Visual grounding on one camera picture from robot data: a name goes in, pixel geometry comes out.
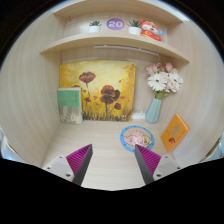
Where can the white power strip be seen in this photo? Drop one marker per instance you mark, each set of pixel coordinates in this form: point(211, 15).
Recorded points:
point(138, 116)

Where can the light blue faceted vase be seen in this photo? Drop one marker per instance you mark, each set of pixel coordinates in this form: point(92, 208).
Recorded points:
point(153, 111)

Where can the small potted green plant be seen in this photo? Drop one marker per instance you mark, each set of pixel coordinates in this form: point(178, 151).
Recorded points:
point(95, 27)
point(134, 29)

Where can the green covered book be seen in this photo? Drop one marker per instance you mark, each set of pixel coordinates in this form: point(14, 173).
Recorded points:
point(69, 103)

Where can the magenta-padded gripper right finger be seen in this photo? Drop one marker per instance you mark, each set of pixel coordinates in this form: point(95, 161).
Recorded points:
point(151, 160)

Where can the red plush toy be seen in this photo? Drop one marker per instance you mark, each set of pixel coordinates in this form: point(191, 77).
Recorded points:
point(150, 30)

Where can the yellow poppy flower painting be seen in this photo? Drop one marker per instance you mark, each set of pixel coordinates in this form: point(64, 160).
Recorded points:
point(100, 80)

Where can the round purple number sign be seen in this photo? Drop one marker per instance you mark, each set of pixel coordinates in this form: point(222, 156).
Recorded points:
point(115, 24)

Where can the pink computer mouse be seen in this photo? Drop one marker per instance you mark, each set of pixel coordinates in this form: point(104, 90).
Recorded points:
point(138, 137)

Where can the orange covered book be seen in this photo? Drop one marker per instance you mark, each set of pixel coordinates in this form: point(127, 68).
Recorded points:
point(175, 133)

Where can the round blue-rimmed cartoon mouse pad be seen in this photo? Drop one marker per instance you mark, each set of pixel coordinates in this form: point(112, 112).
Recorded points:
point(126, 138)

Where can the white and pink flower bouquet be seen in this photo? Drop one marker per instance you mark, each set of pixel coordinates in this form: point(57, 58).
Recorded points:
point(163, 80)

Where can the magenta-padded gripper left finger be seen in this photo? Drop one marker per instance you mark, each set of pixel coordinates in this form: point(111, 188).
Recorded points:
point(74, 161)

